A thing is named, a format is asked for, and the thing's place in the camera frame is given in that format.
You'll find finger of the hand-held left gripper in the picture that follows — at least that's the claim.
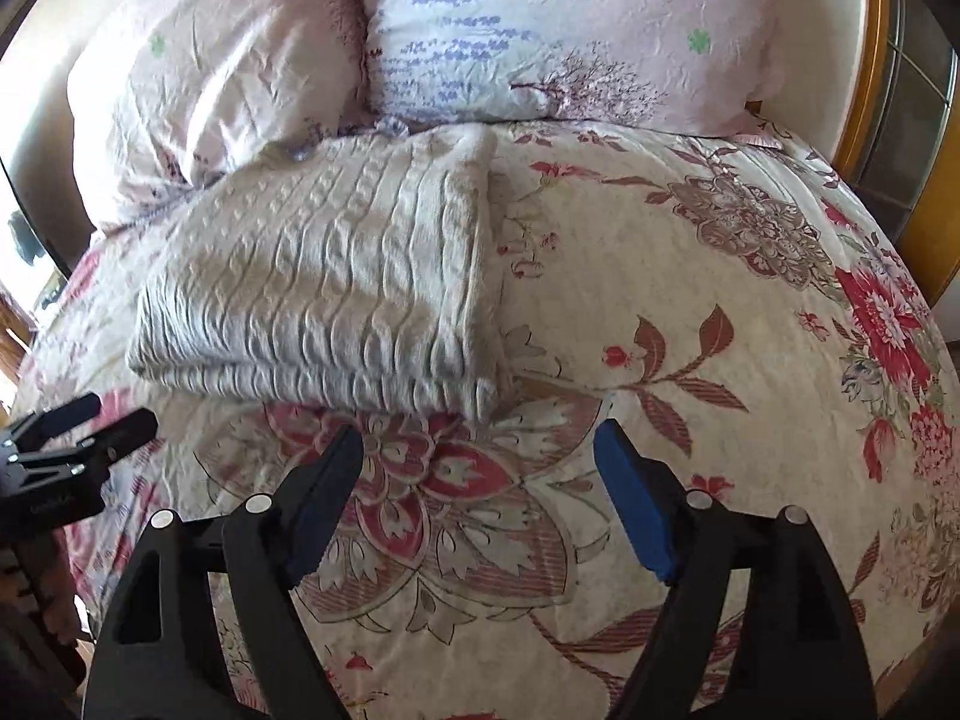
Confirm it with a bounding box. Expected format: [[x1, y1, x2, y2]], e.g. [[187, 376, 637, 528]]
[[69, 409, 160, 475], [13, 393, 103, 452]]

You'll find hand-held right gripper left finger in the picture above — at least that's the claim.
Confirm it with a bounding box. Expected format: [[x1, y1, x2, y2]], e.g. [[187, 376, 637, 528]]
[[82, 424, 367, 720]]

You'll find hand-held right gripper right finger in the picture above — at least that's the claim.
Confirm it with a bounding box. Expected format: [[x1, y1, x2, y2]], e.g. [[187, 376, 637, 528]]
[[592, 420, 878, 720]]

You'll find beige cable-knit sweater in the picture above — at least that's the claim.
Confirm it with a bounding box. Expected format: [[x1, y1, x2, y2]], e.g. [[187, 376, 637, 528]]
[[126, 124, 520, 422]]

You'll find dark panel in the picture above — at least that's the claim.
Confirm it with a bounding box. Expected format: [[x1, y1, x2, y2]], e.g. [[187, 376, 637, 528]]
[[0, 150, 76, 278]]

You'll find cream red floral bedspread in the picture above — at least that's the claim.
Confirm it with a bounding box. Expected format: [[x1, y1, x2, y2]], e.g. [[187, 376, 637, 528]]
[[15, 116, 955, 720]]

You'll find pale pink floral pillow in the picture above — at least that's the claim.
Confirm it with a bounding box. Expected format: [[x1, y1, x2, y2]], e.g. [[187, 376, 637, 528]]
[[66, 0, 370, 227]]

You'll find purple lavender print pillow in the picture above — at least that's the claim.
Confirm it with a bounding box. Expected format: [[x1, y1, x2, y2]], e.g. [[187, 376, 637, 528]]
[[358, 0, 782, 142]]

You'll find wooden headboard with glass panels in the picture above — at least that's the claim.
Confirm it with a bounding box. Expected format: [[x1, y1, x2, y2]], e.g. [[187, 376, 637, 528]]
[[831, 0, 960, 310]]

